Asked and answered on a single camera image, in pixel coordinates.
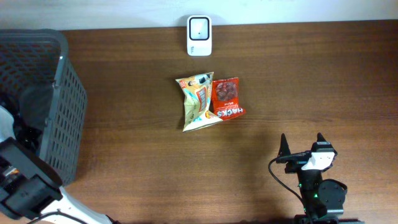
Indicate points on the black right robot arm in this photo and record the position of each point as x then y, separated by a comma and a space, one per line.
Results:
322, 199

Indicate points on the grey plastic mesh basket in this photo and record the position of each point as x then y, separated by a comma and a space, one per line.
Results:
39, 79

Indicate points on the red Hacks snack bag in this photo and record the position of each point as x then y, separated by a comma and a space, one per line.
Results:
225, 98

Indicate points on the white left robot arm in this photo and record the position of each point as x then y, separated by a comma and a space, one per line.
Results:
30, 188

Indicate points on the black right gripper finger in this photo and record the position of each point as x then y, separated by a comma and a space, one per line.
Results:
320, 138
284, 149

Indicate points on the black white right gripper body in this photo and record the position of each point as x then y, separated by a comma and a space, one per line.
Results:
298, 157

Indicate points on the beige chips bag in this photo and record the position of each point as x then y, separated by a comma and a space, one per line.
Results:
197, 90

